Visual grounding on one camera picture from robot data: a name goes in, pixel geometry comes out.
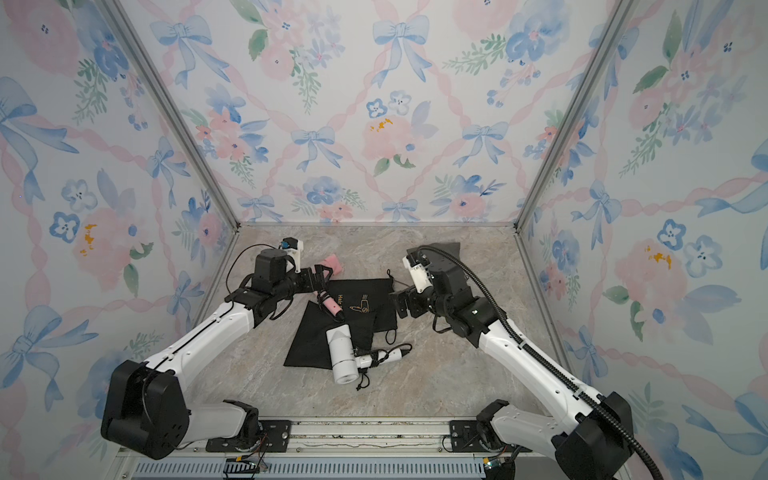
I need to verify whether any grey drawstring pouch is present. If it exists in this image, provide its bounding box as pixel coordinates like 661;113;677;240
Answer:
405;242;461;266

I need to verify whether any plain black pouch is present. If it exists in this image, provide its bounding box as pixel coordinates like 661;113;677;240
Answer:
283;301;375;370

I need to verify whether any white hair dryer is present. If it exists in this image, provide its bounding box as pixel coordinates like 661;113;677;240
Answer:
326;325;413;391

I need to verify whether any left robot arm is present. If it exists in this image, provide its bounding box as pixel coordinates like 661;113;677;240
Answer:
100;247;335;460

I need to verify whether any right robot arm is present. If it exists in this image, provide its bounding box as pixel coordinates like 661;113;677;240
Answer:
394;259;633;479

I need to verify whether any pink hair dryer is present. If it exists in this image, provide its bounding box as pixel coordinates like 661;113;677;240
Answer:
316;254;345;323

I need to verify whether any black pouch with gold logo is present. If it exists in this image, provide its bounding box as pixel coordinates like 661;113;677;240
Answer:
328;277;398;349

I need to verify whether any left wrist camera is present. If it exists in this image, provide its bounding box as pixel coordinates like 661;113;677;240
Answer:
280;237;304;273

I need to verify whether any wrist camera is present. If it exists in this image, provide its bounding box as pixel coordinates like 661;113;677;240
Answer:
280;237;304;273
403;253;432;294

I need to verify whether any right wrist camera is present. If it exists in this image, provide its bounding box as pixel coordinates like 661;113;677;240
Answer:
403;253;432;294

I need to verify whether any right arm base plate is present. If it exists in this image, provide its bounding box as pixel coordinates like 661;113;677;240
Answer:
441;420;518;456

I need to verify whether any aluminium front rail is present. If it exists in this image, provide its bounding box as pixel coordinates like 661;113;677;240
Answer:
113;416;625;480

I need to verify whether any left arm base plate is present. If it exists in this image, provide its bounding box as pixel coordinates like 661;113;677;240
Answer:
205;419;293;454

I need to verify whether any black corrugated cable conduit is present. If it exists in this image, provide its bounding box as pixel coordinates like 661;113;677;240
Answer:
416;244;664;480

